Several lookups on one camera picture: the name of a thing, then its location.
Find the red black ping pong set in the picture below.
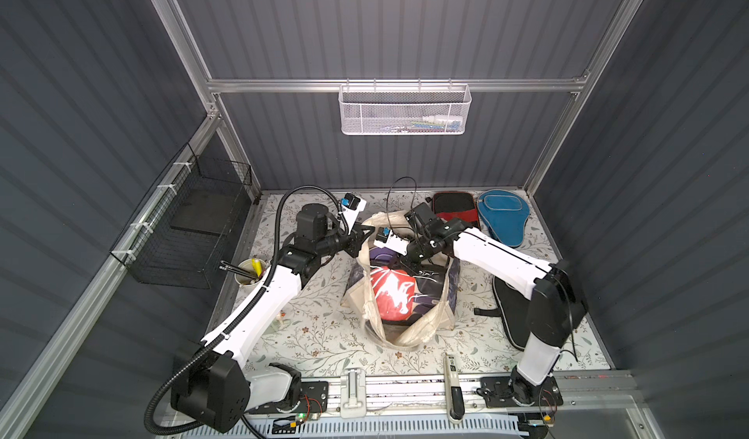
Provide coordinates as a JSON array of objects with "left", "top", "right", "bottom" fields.
[{"left": 431, "top": 191, "right": 481, "bottom": 228}]

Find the red ping pong paddle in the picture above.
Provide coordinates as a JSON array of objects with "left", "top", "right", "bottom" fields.
[{"left": 371, "top": 267, "right": 446, "bottom": 326}]

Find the blue paddle case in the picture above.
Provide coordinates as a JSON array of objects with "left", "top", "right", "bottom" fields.
[{"left": 477, "top": 191, "right": 530, "bottom": 248}]

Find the cream canvas tote bag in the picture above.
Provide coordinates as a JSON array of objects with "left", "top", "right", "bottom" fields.
[{"left": 343, "top": 211, "right": 461, "bottom": 349}]

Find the black paddle case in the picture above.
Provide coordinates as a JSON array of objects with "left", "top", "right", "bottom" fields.
[{"left": 473, "top": 276, "right": 531, "bottom": 351}]

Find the purple pouch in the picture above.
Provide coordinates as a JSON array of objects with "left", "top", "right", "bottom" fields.
[{"left": 370, "top": 247, "right": 402, "bottom": 269}]

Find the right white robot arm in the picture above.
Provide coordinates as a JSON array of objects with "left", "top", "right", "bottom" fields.
[{"left": 395, "top": 218, "right": 587, "bottom": 388}]

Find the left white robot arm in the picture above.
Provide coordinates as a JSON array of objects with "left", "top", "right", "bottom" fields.
[{"left": 170, "top": 223, "right": 375, "bottom": 433}]

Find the cup with yellow item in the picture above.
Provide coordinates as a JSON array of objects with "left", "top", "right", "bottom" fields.
[{"left": 234, "top": 258, "right": 268, "bottom": 286}]

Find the black white handheld device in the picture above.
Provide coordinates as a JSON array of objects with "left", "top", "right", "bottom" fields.
[{"left": 444, "top": 353, "right": 465, "bottom": 425}]

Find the white vented floor panel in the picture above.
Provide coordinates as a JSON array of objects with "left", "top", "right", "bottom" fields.
[{"left": 183, "top": 414, "right": 530, "bottom": 438}]

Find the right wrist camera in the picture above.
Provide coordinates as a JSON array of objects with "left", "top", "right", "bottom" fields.
[{"left": 374, "top": 228, "right": 410, "bottom": 256}]

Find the right thin black cable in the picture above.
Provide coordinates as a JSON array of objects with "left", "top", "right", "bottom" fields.
[{"left": 385, "top": 175, "right": 419, "bottom": 221}]

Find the white wire wall basket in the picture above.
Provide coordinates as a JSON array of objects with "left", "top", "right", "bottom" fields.
[{"left": 337, "top": 84, "right": 472, "bottom": 136}]

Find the black wire side basket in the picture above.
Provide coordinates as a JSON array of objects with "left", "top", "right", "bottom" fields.
[{"left": 110, "top": 149, "right": 253, "bottom": 290}]

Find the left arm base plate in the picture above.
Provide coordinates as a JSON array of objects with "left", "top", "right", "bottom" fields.
[{"left": 248, "top": 380, "right": 330, "bottom": 415}]

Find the white bracket on rail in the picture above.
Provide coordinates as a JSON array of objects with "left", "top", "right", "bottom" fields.
[{"left": 339, "top": 368, "right": 368, "bottom": 419}]

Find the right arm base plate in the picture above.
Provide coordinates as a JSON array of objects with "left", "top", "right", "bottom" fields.
[{"left": 475, "top": 375, "right": 565, "bottom": 410}]

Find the left black corrugated cable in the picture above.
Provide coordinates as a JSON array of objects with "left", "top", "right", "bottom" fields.
[{"left": 142, "top": 184, "right": 343, "bottom": 439}]

